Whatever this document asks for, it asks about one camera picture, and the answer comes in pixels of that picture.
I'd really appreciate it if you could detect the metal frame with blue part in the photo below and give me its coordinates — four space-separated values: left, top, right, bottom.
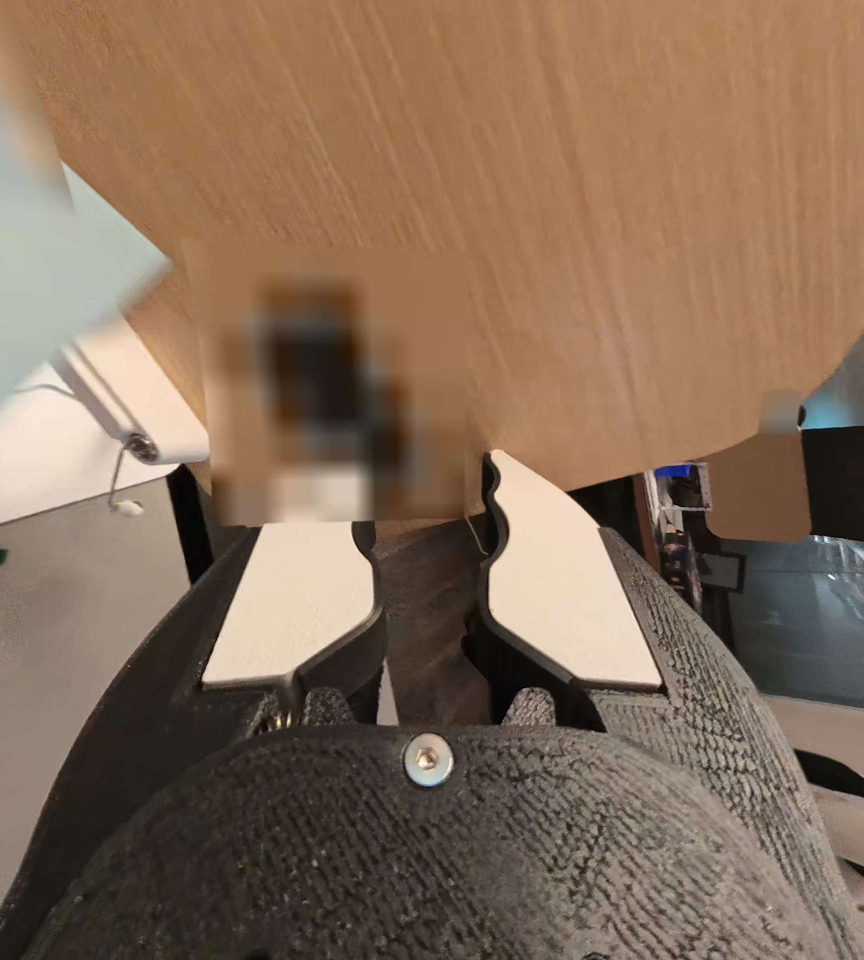
645 462 714 514

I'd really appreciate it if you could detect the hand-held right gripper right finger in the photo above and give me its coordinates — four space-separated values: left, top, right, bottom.
476 449 665 693

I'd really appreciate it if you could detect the metal wire hook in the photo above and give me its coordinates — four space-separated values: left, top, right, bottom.
105 430 161 520

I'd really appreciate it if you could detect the white panel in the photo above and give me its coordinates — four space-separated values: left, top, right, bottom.
0 321 213 538

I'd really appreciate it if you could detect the pale blurred sheet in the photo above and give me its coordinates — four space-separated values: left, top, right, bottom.
0 0 172 456

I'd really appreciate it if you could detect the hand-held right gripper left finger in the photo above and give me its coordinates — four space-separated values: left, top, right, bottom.
201 522 389 692

